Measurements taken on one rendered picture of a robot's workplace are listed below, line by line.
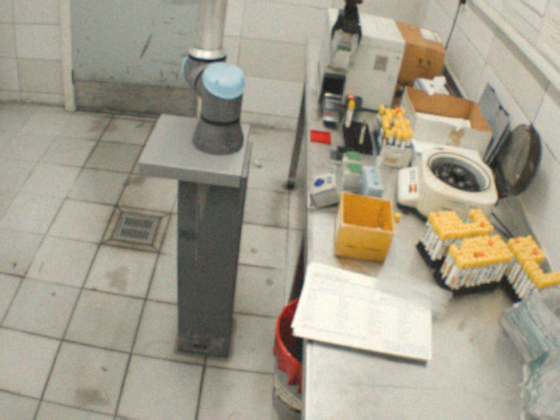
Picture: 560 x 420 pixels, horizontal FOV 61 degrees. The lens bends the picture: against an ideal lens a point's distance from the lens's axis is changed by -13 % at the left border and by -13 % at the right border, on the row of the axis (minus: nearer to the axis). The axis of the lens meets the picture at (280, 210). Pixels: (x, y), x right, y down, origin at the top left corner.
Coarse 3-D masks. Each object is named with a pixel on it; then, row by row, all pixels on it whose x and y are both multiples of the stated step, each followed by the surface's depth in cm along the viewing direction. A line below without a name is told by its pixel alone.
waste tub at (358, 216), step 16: (352, 208) 137; (368, 208) 137; (384, 208) 136; (336, 224) 135; (352, 224) 140; (368, 224) 140; (384, 224) 138; (336, 240) 130; (352, 240) 127; (368, 240) 127; (384, 240) 126; (352, 256) 130; (368, 256) 130; (384, 256) 130
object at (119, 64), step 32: (64, 0) 291; (96, 0) 292; (128, 0) 292; (160, 0) 293; (192, 0) 293; (64, 32) 305; (96, 32) 305; (128, 32) 306; (160, 32) 306; (192, 32) 306; (64, 64) 319; (96, 64) 319; (128, 64) 319; (160, 64) 319; (96, 96) 333; (128, 96) 334; (160, 96) 333; (192, 96) 333
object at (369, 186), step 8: (368, 168) 145; (368, 176) 142; (376, 176) 143; (360, 184) 149; (368, 184) 140; (376, 184) 140; (352, 192) 151; (360, 192) 148; (368, 192) 139; (376, 192) 139
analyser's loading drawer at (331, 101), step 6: (324, 90) 195; (324, 96) 191; (330, 96) 186; (336, 96) 186; (324, 102) 186; (330, 102) 183; (336, 102) 182; (324, 108) 184; (330, 108) 184; (336, 108) 184; (324, 114) 179; (330, 114) 179; (336, 114) 179; (342, 114) 179; (330, 120) 181; (336, 120) 181
